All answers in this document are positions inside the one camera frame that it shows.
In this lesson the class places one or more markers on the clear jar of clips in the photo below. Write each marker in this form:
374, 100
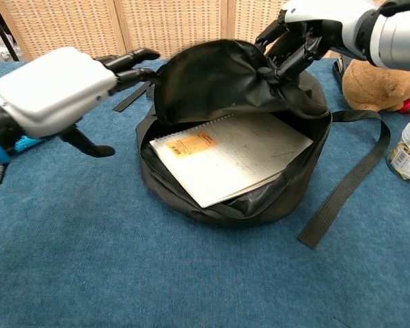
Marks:
408, 150

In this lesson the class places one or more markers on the brown plush toy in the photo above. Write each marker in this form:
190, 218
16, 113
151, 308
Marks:
376, 85

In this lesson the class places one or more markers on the woven folding screen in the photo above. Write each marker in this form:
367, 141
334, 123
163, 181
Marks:
174, 24

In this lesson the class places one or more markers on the black tripod stand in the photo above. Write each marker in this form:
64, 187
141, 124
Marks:
5, 37

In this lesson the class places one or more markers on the black hand tool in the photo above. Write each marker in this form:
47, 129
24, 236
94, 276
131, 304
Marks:
338, 68

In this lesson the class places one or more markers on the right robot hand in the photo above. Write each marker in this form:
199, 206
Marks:
328, 17

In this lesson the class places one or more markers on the white spiral notebook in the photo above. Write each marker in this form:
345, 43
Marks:
232, 164

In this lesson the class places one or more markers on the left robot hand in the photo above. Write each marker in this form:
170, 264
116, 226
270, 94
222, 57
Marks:
51, 92

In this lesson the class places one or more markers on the black backpack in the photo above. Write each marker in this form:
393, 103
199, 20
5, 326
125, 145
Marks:
208, 82

